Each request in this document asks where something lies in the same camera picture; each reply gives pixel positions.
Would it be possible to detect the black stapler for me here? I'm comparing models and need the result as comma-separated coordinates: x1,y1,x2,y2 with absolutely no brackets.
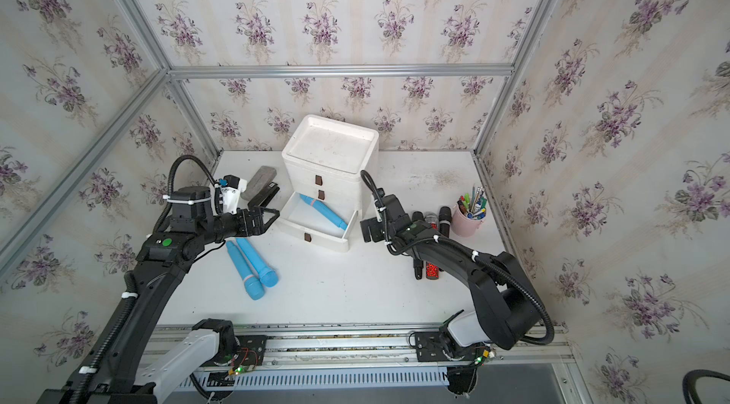
247,182,281,209

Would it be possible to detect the blue and black microphone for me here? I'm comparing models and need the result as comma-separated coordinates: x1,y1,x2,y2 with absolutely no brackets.
412,210,425,280

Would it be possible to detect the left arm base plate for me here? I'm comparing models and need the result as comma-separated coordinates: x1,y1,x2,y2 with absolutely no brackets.
203,336,268,387

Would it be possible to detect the red glitter microphone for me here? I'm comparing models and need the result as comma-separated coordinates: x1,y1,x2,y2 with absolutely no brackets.
425,211,440,280

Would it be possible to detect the white three-drawer cabinet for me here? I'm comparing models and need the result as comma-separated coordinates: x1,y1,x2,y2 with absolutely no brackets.
282,114,379,214

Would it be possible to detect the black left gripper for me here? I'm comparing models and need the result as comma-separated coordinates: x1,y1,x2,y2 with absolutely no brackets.
195,205,278,247

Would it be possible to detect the white bottom drawer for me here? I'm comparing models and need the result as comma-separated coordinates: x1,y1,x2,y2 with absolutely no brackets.
275,192,359,253

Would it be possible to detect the aluminium mounting rail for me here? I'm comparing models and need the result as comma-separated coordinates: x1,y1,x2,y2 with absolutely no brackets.
140,323,576,371

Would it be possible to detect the black handheld microphone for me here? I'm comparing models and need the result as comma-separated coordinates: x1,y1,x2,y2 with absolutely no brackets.
438,206,452,238

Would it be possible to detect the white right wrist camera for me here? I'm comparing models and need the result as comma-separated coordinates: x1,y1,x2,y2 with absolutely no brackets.
374,201,392,223

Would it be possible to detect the grey rectangular eraser block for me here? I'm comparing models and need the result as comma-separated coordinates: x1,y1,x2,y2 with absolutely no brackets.
241,166,277,201

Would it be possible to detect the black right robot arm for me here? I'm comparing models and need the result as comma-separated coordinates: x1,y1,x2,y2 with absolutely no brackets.
360,170,555,358

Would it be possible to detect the pink cup of pens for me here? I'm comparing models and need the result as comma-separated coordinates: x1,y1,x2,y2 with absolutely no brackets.
452,187,489,238

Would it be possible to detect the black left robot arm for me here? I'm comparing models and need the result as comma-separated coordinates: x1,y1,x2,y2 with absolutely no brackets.
39,155,279,403

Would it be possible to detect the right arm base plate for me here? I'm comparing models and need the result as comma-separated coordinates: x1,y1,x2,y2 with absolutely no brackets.
408,331,495,365

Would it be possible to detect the slim blue toy microphone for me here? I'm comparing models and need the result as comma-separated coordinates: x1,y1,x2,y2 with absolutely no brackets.
300,194,348,230

